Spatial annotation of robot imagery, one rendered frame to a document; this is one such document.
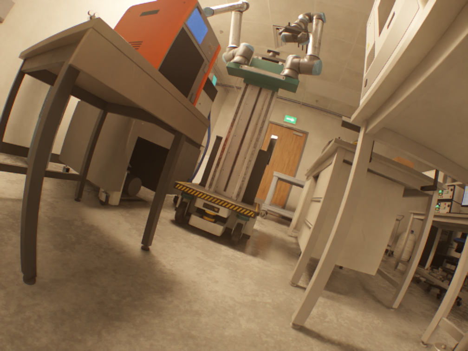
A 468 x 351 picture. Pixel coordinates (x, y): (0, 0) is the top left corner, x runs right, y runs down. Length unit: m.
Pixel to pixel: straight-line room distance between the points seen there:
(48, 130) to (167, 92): 0.39
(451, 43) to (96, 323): 0.99
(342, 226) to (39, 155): 0.93
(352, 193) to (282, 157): 4.35
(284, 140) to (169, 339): 4.91
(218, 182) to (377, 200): 1.31
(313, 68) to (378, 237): 1.41
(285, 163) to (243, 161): 3.25
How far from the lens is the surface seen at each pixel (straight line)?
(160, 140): 1.75
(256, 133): 1.87
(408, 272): 1.58
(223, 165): 1.89
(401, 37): 0.62
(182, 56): 0.90
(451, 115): 0.76
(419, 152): 0.98
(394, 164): 1.37
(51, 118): 0.56
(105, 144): 1.54
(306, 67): 1.93
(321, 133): 5.30
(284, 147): 5.13
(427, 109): 0.74
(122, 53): 0.56
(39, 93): 2.37
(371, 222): 1.43
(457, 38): 0.46
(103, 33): 0.53
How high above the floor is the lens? 0.48
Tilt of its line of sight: 1 degrees up
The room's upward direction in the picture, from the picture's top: 19 degrees clockwise
